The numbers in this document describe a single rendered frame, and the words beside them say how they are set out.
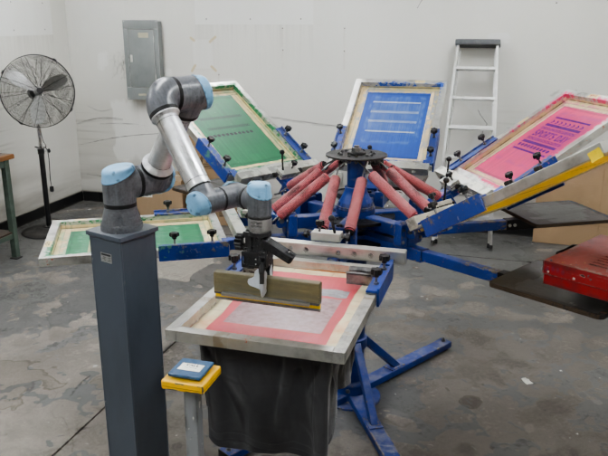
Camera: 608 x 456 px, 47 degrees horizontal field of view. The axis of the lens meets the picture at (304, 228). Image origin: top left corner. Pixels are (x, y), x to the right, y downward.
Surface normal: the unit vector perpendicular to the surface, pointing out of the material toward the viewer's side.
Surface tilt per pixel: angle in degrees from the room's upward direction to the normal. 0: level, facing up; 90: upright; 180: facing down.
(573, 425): 0
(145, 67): 90
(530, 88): 90
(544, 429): 0
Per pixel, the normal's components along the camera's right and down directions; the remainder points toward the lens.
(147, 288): 0.82, 0.16
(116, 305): -0.57, 0.23
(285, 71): -0.29, 0.27
